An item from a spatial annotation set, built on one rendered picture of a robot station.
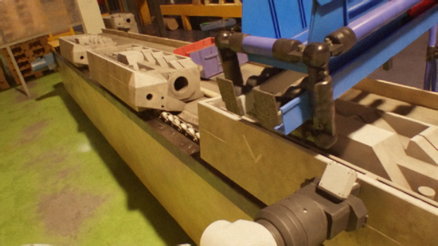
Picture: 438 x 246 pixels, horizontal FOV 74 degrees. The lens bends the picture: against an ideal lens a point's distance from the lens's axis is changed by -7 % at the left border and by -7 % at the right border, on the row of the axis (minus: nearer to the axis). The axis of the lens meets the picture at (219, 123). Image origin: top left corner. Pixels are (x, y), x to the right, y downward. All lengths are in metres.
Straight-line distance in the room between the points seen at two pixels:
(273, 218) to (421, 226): 0.25
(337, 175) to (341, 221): 0.07
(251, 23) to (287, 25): 0.09
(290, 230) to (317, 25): 0.28
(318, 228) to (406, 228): 0.18
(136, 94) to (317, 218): 1.08
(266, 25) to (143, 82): 0.90
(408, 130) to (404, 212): 0.38
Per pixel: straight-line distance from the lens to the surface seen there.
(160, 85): 1.43
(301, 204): 0.46
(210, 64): 1.87
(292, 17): 0.65
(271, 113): 0.46
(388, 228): 0.61
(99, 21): 6.13
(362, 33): 0.49
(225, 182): 0.98
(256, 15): 0.59
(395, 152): 0.77
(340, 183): 0.50
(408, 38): 0.70
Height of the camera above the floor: 1.37
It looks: 27 degrees down
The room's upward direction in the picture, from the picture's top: 11 degrees counter-clockwise
